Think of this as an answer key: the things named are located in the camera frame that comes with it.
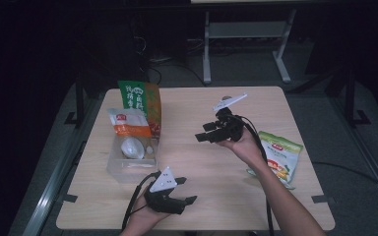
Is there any clear plastic container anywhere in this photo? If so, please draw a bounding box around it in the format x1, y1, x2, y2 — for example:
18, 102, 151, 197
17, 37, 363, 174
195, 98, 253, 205
106, 111, 161, 183

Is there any silver metal rail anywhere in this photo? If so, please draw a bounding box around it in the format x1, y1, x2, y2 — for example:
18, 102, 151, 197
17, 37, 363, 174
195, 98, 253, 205
21, 96, 104, 236
329, 96, 378, 212

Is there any left hand-held gripper black cable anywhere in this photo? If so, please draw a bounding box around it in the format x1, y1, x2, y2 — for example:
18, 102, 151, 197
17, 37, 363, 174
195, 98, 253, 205
121, 171, 162, 231

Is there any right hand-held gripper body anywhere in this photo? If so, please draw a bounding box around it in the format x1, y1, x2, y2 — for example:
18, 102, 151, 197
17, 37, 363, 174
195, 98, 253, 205
213, 92, 248, 143

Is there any white and orange packet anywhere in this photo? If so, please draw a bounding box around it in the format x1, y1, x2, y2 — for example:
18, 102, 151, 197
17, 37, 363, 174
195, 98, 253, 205
107, 107, 158, 161

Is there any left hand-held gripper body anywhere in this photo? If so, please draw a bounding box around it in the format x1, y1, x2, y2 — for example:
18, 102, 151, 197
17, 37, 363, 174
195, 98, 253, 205
144, 166, 186, 215

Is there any white metal table frame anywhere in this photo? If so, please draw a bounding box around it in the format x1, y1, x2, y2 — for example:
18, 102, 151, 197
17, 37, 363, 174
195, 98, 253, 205
202, 9, 298, 85

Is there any person's left hand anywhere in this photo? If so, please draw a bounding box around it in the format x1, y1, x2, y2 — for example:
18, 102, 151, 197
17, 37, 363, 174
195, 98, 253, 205
119, 195, 171, 236

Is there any black floor cable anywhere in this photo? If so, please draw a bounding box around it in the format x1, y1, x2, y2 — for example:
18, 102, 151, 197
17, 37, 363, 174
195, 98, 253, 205
311, 160, 378, 200

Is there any bundle of dark floor cables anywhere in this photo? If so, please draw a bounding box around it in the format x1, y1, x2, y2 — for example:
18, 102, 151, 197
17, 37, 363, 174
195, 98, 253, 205
134, 32, 209, 89

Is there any white and green packet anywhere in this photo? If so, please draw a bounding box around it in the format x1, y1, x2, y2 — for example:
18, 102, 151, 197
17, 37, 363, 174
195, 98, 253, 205
246, 131, 304, 191

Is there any person's right hand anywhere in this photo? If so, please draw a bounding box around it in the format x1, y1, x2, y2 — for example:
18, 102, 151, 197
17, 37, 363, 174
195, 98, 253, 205
216, 126, 265, 168

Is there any black tape strip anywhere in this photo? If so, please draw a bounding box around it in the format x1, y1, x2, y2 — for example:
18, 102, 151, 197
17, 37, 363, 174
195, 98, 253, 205
310, 194, 337, 205
61, 194, 79, 204

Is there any green and red seasoning packet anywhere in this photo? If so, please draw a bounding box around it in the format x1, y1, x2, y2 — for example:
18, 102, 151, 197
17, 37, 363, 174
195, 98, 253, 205
117, 80, 162, 140

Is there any black metal stand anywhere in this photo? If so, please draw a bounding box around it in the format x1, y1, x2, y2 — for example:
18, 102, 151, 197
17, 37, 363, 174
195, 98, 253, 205
344, 67, 372, 128
63, 78, 87, 129

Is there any right hand-held gripper black cable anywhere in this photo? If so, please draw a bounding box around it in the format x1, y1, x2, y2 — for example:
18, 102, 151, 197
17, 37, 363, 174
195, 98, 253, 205
234, 114, 276, 236

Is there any hand-held gripper black cable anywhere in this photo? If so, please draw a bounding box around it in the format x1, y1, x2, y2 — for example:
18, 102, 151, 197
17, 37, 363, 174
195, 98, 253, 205
234, 114, 276, 236
121, 171, 162, 231

